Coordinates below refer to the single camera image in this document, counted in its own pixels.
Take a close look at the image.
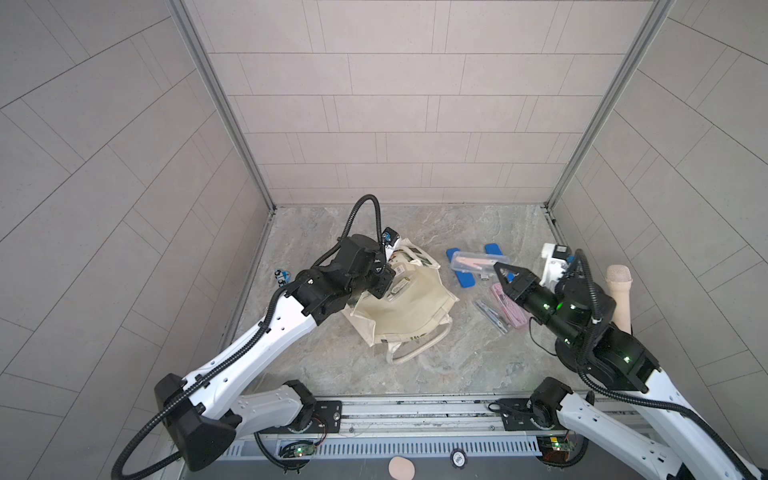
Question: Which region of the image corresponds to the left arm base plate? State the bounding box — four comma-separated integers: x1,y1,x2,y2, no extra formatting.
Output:
261,400,343,435

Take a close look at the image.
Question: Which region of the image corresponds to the blue plastic case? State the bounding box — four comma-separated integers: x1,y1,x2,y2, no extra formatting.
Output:
485,243,514,281
446,248,476,289

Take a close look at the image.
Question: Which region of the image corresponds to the clear slim pen case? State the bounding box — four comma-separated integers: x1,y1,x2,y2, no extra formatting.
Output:
474,299,509,335

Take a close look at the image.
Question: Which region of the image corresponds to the aluminium rail frame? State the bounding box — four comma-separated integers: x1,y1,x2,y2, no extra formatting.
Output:
157,392,685,480

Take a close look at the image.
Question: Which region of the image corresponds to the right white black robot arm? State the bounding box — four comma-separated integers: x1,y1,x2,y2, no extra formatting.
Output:
493,244,767,479

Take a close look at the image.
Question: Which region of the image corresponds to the right green circuit board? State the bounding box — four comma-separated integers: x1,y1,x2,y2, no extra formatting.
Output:
536,436,576,464

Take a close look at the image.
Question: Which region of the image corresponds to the left green circuit board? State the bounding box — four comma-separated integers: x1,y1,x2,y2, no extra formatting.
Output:
279,440,318,459

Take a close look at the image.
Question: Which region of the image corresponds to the small blue white toy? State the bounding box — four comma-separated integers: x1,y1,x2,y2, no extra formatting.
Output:
274,269,291,287

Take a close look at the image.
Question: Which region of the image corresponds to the round beige disc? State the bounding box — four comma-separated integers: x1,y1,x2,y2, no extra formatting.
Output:
388,456,415,480

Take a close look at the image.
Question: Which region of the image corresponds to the clear case with pink compass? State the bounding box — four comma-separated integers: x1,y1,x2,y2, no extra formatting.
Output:
450,251,509,276

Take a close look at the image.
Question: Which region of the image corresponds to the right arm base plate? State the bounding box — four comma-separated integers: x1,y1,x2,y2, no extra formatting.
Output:
496,398,556,430

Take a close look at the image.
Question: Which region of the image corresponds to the round black white button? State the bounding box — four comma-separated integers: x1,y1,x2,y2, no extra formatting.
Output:
450,448,467,470

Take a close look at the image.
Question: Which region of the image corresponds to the pink plastic case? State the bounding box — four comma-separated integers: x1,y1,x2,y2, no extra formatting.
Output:
490,283,530,329

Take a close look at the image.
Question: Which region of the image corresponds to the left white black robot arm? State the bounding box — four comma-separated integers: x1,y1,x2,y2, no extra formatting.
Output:
138,228,400,477

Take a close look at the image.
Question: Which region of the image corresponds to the cream canvas tote bag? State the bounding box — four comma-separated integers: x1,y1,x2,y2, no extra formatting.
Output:
342,238,459,365

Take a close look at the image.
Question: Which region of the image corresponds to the green circuit board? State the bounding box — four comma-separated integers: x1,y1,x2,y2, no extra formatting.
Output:
279,440,318,459
536,436,576,464

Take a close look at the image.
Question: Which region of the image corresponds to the beige microphone on stand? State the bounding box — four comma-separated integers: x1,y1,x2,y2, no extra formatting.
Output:
605,264,633,334

